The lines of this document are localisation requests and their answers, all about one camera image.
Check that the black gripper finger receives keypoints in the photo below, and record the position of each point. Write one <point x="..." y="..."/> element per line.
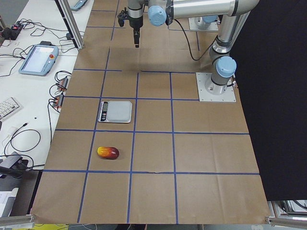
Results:
<point x="136" y="36"/>

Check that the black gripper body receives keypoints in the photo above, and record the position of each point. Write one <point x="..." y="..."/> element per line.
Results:
<point x="135" y="23"/>

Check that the red yellow mango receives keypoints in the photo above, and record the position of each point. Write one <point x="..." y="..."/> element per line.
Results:
<point x="111" y="153"/>

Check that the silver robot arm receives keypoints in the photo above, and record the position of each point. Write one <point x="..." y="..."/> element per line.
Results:
<point x="234" y="13"/>
<point x="205" y="20"/>

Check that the silver digital kitchen scale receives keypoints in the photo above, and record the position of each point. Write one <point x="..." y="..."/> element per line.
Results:
<point x="115" y="112"/>

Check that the orange usb hub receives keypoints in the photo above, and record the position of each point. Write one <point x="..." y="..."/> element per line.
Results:
<point x="56" y="102"/>
<point x="62" y="84"/>

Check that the blue teach pendant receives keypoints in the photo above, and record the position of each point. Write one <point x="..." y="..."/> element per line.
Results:
<point x="39" y="60"/>

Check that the brown paper table cover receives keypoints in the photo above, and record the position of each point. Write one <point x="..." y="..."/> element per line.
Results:
<point x="181" y="161"/>

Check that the white keyboard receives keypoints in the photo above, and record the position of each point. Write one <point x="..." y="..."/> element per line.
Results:
<point x="8" y="108"/>

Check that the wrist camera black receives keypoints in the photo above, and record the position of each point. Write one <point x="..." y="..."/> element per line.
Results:
<point x="122" y="16"/>

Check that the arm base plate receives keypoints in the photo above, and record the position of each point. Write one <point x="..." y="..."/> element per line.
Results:
<point x="210" y="92"/>
<point x="211" y="28"/>

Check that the aluminium frame post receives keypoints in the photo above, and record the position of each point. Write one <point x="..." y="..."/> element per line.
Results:
<point x="69" y="20"/>

